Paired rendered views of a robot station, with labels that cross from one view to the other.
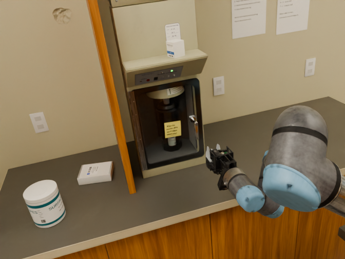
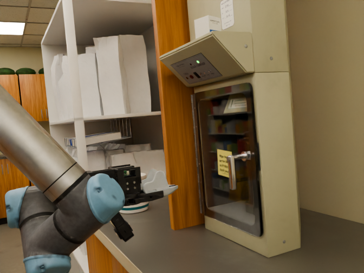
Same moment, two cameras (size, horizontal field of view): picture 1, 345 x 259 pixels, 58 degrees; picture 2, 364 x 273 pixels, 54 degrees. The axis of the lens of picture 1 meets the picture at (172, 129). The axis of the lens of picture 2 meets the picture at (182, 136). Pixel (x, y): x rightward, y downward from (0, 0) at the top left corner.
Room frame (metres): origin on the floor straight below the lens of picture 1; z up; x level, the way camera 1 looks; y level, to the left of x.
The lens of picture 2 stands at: (0.88, -0.97, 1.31)
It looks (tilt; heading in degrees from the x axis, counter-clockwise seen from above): 3 degrees down; 76
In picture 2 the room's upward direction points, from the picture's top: 5 degrees counter-clockwise
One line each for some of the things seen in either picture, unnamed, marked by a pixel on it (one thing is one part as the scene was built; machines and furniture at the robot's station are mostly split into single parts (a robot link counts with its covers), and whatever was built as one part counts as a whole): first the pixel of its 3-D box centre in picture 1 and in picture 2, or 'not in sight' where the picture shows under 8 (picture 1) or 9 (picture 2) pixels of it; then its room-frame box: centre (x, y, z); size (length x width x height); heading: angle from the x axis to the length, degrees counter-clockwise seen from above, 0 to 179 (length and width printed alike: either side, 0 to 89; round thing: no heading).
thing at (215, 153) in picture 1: (224, 165); (113, 187); (0.92, -0.17, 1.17); 0.12 x 0.08 x 0.09; 13
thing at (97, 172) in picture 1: (96, 172); not in sight; (1.29, 0.40, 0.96); 0.16 x 0.12 x 0.04; 91
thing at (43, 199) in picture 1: (45, 203); (132, 192); (1.03, 0.56, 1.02); 0.13 x 0.13 x 0.15
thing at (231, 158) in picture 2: (195, 128); (237, 170); (1.24, -0.10, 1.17); 0.05 x 0.03 x 0.10; 12
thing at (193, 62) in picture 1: (165, 70); (201, 63); (1.20, 0.00, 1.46); 0.32 x 0.11 x 0.10; 102
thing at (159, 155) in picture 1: (170, 126); (223, 157); (1.25, 0.01, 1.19); 0.30 x 0.01 x 0.40; 102
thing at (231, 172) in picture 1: (234, 179); not in sight; (0.84, -0.19, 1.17); 0.08 x 0.05 x 0.08; 103
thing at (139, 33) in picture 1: (159, 88); (257, 108); (1.38, 0.04, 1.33); 0.32 x 0.25 x 0.77; 102
